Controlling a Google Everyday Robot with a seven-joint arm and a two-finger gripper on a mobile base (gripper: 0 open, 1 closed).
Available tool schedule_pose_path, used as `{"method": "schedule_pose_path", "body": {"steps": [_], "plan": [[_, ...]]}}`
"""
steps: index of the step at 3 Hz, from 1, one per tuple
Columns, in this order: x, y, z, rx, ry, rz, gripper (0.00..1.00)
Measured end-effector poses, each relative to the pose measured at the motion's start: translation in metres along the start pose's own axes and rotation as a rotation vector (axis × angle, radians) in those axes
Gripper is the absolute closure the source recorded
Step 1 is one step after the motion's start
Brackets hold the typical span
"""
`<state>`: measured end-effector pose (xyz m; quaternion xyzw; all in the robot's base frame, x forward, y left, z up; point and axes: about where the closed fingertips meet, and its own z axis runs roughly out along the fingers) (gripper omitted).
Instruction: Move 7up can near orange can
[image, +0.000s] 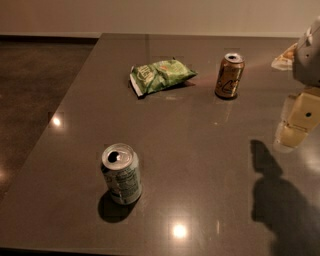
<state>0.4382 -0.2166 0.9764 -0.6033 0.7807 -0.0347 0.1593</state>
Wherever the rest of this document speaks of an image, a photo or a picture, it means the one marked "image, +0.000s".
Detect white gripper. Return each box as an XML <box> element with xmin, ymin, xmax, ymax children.
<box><xmin>271</xmin><ymin>16</ymin><xmax>320</xmax><ymax>153</ymax></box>

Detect silver green 7up can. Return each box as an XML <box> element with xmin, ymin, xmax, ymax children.
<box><xmin>101</xmin><ymin>143</ymin><xmax>142</xmax><ymax>205</ymax></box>

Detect orange soda can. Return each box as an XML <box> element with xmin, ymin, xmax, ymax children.
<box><xmin>215</xmin><ymin>52</ymin><xmax>245</xmax><ymax>100</ymax></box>

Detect green chip bag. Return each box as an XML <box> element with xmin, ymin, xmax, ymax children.
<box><xmin>130</xmin><ymin>59</ymin><xmax>197</xmax><ymax>97</ymax></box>

